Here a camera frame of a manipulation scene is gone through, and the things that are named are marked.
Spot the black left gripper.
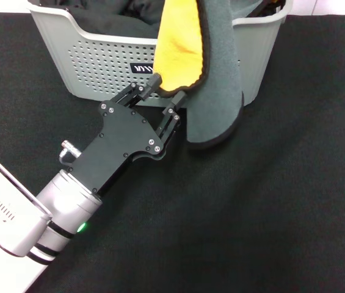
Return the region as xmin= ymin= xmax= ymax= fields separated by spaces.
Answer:
xmin=67 ymin=73 xmax=188 ymax=195

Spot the grey yellow towel black trim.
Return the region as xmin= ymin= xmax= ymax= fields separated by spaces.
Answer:
xmin=153 ymin=0 xmax=246 ymax=151

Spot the grey perforated storage box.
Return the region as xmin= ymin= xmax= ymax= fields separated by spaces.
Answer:
xmin=27 ymin=0 xmax=294 ymax=109

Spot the dark crumpled towel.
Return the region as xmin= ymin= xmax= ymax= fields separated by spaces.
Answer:
xmin=40 ymin=0 xmax=165 ymax=39

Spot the black tablecloth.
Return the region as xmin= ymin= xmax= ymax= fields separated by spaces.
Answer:
xmin=0 ymin=11 xmax=345 ymax=293

